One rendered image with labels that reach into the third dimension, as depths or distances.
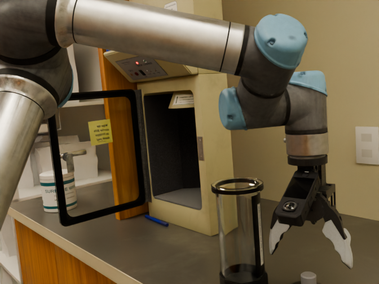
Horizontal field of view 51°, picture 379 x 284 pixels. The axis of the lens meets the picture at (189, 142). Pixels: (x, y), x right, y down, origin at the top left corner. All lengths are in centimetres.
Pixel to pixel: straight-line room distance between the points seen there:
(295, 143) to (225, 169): 49
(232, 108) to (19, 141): 34
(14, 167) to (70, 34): 21
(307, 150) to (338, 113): 64
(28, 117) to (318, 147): 49
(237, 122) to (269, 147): 86
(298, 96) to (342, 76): 64
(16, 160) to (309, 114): 48
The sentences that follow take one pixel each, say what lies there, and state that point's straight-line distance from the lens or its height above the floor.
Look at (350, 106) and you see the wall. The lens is 133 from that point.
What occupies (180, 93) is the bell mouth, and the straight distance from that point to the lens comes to 123.
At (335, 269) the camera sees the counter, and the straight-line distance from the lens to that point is 99.
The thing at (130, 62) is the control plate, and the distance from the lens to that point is 124.
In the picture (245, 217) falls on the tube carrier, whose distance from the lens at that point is 81.
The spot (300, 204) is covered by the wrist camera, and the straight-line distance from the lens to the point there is 68.
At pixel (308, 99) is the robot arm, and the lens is 71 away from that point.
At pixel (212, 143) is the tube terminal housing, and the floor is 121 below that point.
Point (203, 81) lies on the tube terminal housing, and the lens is 112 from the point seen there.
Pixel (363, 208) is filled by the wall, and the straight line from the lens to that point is 137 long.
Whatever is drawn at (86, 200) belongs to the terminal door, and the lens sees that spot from 128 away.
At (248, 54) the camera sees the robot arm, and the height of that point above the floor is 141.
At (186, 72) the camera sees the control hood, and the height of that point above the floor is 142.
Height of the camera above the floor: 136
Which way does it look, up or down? 7 degrees down
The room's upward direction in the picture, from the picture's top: 5 degrees counter-clockwise
